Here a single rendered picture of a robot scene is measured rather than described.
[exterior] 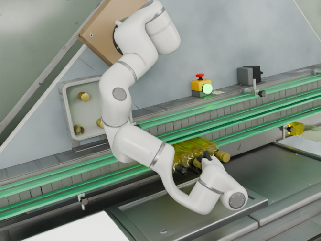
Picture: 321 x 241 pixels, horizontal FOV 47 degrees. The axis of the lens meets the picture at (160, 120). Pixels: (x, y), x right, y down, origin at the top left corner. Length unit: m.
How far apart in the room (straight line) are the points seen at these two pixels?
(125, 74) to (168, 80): 0.60
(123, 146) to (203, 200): 0.26
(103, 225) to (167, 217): 0.22
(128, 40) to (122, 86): 0.15
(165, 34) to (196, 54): 0.56
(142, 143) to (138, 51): 0.29
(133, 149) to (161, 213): 0.38
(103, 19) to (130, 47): 0.34
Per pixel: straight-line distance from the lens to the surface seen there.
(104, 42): 1.43
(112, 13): 1.44
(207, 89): 1.64
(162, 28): 1.17
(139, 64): 1.10
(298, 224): 1.30
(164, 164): 0.98
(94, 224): 1.32
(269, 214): 1.27
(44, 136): 1.50
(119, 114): 1.03
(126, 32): 1.10
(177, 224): 1.24
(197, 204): 1.02
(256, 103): 1.80
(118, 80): 1.04
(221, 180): 1.00
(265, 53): 1.98
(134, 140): 0.98
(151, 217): 1.30
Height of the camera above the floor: 2.18
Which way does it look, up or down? 60 degrees down
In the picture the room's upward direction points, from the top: 111 degrees clockwise
